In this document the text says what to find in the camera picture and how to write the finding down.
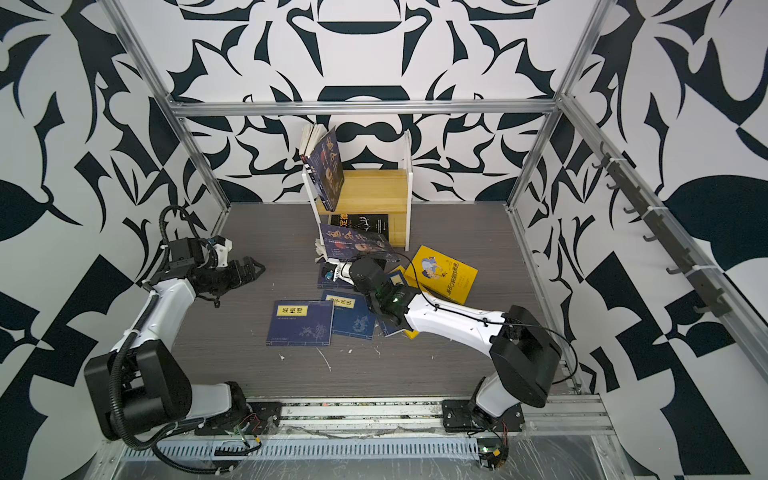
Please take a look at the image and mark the purple book with old man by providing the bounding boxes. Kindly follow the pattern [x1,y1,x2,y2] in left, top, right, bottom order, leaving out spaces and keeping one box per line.
[302,129,345,212]

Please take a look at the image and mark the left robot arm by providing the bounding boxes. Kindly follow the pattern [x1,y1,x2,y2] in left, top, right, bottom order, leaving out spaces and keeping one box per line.
[84,236,266,450]

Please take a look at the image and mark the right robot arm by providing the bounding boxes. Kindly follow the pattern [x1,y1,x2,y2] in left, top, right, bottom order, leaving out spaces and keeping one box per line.
[330,256,562,420]

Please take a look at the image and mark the yellow book under blue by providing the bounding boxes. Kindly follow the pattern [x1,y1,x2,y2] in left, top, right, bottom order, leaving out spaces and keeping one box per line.
[388,266,419,340]

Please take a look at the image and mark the yellow book with figure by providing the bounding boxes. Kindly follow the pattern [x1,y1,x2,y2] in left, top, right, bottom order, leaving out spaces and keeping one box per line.
[404,245,478,305]

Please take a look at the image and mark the black book lying in shelf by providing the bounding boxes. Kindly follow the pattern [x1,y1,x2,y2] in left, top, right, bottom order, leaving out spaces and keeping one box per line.
[346,214,389,237]

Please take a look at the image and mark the wooden white bookshelf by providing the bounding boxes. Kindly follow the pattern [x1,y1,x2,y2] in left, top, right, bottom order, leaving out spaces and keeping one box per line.
[302,130,414,251]

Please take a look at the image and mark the black book leaning upright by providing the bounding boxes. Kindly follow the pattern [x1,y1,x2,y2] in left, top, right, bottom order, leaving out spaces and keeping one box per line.
[298,124,328,158]

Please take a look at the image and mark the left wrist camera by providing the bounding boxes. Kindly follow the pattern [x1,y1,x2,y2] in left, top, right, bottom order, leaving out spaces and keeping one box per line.
[209,235,233,268]

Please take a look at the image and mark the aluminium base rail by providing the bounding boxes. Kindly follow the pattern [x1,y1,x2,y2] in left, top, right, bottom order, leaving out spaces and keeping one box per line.
[101,392,619,445]

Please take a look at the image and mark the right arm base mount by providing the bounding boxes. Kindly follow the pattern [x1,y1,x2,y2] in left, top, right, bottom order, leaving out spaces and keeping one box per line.
[441,399,525,433]

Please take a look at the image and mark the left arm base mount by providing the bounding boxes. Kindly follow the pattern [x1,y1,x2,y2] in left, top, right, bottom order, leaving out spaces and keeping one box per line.
[194,401,283,436]

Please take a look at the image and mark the black corrugated cable hose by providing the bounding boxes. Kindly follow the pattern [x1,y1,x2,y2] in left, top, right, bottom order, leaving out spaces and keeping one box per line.
[107,205,265,476]

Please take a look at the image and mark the wall hook rail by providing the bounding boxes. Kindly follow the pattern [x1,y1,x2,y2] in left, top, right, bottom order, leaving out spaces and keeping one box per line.
[593,141,733,318]

